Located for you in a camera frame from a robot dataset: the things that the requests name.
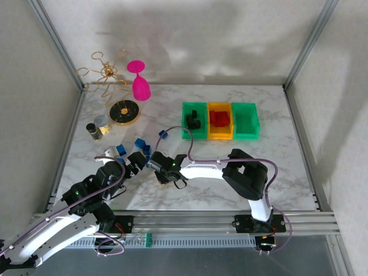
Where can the red lego brick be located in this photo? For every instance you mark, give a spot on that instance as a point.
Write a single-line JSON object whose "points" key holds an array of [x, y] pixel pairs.
{"points": [[220, 118], [223, 124], [215, 122], [214, 115], [223, 114], [227, 120]]}

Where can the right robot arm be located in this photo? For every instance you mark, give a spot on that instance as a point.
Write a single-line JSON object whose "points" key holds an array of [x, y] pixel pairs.
{"points": [[247, 178]]}

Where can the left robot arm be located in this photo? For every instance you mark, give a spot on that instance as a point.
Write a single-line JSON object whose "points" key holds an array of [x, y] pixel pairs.
{"points": [[57, 230]]}

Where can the green plastic bin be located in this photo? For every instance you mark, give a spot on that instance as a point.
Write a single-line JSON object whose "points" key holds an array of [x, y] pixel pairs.
{"points": [[195, 135], [245, 123]]}

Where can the small dark bottle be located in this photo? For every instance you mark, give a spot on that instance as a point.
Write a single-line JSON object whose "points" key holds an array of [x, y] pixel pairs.
{"points": [[93, 130]]}

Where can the tin can yellow label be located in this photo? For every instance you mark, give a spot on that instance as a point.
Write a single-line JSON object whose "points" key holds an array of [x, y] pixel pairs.
{"points": [[103, 123]]}

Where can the orange plastic bin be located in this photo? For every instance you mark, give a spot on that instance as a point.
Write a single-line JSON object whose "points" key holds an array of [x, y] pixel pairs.
{"points": [[220, 133]]}

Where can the pink wine glass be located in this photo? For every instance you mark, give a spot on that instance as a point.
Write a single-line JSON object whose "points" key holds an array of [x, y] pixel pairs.
{"points": [[141, 87]]}

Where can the green terminal connector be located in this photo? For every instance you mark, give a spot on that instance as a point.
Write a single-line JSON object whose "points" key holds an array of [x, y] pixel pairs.
{"points": [[148, 240]]}

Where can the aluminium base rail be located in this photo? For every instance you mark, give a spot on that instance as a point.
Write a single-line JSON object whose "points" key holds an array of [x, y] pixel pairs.
{"points": [[184, 222]]}

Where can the aluminium side rail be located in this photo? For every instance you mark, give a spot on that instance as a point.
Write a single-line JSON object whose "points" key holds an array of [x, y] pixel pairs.
{"points": [[304, 143], [72, 129]]}

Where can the aluminium frame post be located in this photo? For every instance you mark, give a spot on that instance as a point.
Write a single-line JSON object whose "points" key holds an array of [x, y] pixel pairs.
{"points": [[312, 43], [57, 46]]}

